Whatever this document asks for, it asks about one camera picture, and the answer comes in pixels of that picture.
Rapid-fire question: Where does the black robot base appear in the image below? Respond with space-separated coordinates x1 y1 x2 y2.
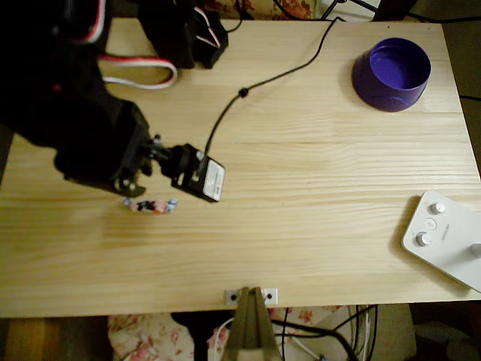
138 0 230 71

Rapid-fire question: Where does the thick black floor cable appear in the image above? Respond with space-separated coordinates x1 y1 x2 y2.
271 318 358 361

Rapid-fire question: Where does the purple plastic bowl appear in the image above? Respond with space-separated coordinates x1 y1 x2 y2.
351 37 433 113

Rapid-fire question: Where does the black camera cable with bead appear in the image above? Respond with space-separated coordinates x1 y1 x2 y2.
198 17 346 170

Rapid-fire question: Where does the colourful candy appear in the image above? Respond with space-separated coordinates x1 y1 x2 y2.
122 196 180 215

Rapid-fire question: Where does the white lamp base with knobs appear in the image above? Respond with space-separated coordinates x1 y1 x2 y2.
401 190 481 293

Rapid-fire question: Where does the black tripod stand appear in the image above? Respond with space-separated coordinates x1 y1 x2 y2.
321 0 418 22

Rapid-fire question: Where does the table clamp with bracket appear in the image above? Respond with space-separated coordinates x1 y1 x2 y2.
224 286 283 361

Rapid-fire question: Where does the white floor cable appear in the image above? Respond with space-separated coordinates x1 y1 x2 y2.
208 317 236 356

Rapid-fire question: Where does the floral cloth with pink roses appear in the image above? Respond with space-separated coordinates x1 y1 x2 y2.
107 305 358 361

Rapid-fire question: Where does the red white servo wire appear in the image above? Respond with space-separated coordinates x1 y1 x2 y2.
84 0 222 90

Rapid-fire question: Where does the grey metal bracket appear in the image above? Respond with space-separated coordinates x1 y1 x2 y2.
224 288 279 304

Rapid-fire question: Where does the floral cushion with red flowers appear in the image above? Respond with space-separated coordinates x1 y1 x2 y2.
204 0 316 20

